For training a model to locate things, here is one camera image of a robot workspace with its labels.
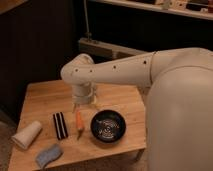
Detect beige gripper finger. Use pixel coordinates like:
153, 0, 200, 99
72, 104, 77, 113
93, 102, 100, 110

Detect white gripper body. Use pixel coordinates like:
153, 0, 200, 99
72, 83, 96, 105

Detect black ceramic bowl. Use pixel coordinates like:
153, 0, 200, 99
90, 110, 126, 143

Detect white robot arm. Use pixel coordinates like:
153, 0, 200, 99
61, 48, 213, 171

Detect orange carrot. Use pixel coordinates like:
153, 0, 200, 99
76, 111, 84, 140

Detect black white striped block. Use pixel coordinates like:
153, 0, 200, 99
53, 112, 68, 140

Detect wooden table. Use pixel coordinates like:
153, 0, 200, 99
8, 80, 146, 171

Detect blue sponge cloth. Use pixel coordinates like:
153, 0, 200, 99
35, 144, 63, 169

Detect metal pole stand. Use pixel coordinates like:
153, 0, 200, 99
83, 0, 92, 42

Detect white paper cup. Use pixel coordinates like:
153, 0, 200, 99
12, 121, 42, 150

